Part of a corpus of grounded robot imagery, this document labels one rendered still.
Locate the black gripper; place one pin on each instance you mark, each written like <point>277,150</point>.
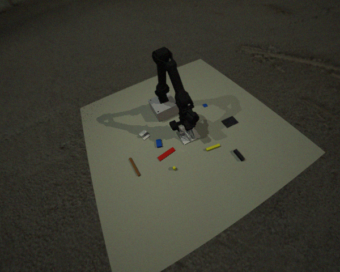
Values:
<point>175,125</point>

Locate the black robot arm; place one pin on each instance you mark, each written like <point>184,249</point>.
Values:
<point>161,58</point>

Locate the red flat bar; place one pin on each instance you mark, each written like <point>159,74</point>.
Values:
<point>164,155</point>

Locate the blue rectangular block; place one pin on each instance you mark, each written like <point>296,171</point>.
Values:
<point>158,143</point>

